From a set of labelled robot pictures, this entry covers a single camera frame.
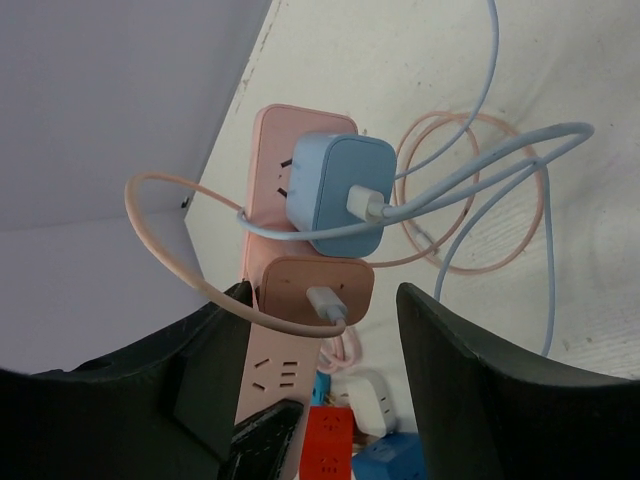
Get pink power strip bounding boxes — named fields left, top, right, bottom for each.
left=236, top=105, right=357, bottom=421

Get pale blue usb charger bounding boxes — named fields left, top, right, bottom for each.
left=285, top=132, right=397, bottom=232

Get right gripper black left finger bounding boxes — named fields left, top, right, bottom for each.
left=1, top=303, right=251, bottom=479

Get blue cube plug adapter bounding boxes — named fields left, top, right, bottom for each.
left=351, top=432, right=427, bottom=480

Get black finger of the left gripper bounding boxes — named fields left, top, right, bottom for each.
left=217, top=399, right=304, bottom=480

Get orange usb charger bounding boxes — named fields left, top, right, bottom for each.
left=256, top=256, right=375, bottom=326

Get red cube socket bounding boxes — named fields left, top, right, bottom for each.
left=299, top=406, right=354, bottom=480

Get light blue plug adapter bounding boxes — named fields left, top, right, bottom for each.
left=310, top=371, right=331, bottom=406

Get white plug adapter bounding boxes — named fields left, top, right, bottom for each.
left=346, top=369, right=398, bottom=438

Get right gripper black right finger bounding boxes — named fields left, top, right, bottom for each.
left=396, top=283, right=639, bottom=479

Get pink coiled power cord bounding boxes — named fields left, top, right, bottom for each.
left=317, top=329, right=362, bottom=376

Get pale blue usb cable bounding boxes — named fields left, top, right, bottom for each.
left=234, top=0, right=596, bottom=361

